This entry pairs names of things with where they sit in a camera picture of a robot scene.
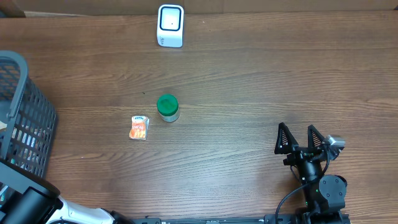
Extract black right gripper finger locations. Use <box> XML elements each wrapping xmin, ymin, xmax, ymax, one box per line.
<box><xmin>307</xmin><ymin>125</ymin><xmax>325</xmax><ymax>152</ymax></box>
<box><xmin>274</xmin><ymin>123</ymin><xmax>299</xmax><ymax>154</ymax></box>

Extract green lid jar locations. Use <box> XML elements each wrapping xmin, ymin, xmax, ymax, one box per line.
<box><xmin>157</xmin><ymin>94</ymin><xmax>180</xmax><ymax>123</ymax></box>

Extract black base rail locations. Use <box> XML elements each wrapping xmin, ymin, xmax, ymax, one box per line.
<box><xmin>130</xmin><ymin>214</ymin><xmax>312</xmax><ymax>224</ymax></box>

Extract orange tissue packet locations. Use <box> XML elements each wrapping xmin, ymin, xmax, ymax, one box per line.
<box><xmin>129</xmin><ymin>116</ymin><xmax>150</xmax><ymax>140</ymax></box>

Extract white barcode scanner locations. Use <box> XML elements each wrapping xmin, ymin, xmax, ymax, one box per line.
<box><xmin>157</xmin><ymin>4</ymin><xmax>185</xmax><ymax>48</ymax></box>

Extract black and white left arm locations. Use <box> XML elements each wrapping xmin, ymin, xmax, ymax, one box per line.
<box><xmin>1</xmin><ymin>159</ymin><xmax>134</xmax><ymax>224</ymax></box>

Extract grey mesh basket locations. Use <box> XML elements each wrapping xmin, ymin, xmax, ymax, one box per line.
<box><xmin>1</xmin><ymin>50</ymin><xmax>58</xmax><ymax>178</ymax></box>

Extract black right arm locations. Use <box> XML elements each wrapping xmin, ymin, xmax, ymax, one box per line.
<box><xmin>270</xmin><ymin>123</ymin><xmax>350</xmax><ymax>224</ymax></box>

